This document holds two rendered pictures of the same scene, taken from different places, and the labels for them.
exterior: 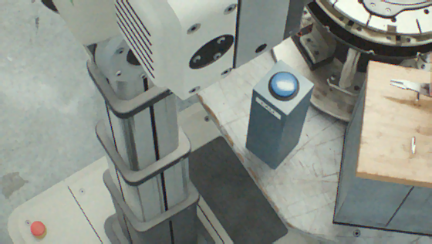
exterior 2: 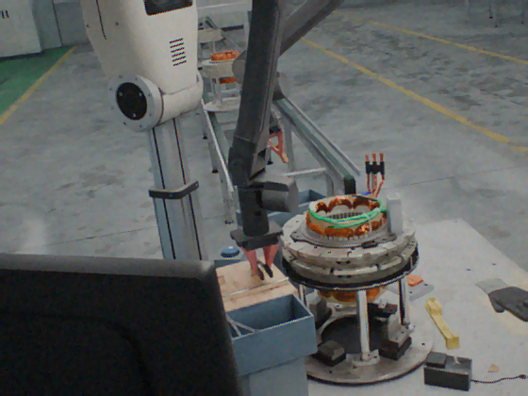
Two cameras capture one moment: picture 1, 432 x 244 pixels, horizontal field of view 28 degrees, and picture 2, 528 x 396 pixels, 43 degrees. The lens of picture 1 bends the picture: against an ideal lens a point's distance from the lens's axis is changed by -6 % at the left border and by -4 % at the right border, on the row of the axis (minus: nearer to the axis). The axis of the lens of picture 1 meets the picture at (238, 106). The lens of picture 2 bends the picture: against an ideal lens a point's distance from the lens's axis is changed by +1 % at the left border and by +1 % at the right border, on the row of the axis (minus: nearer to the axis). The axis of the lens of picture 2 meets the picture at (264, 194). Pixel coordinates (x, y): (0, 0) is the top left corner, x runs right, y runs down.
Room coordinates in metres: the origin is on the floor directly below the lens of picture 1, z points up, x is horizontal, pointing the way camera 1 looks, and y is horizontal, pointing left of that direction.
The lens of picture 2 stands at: (0.16, -1.53, 1.74)
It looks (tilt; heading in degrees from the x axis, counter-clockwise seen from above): 20 degrees down; 69
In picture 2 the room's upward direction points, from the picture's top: 7 degrees counter-clockwise
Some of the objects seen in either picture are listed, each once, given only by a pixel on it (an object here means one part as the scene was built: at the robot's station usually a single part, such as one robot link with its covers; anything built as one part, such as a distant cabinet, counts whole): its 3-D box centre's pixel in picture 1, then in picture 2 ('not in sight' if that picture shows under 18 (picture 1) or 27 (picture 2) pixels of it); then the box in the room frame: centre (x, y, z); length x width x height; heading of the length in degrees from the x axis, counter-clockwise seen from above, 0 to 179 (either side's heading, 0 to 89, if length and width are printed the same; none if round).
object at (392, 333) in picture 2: not in sight; (395, 330); (0.91, -0.35, 0.85); 0.06 x 0.04 x 0.05; 29
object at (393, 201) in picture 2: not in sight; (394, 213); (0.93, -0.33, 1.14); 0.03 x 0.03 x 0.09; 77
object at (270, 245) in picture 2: not in sight; (259, 253); (0.60, -0.32, 1.13); 0.07 x 0.07 x 0.09; 87
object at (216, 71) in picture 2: not in sight; (228, 82); (1.62, 2.67, 0.94); 0.39 x 0.39 x 0.30
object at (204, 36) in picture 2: not in sight; (206, 47); (2.13, 4.61, 0.94); 0.39 x 0.39 x 0.30
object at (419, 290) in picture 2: not in sight; (406, 285); (1.11, -0.09, 0.79); 0.12 x 0.09 x 0.02; 100
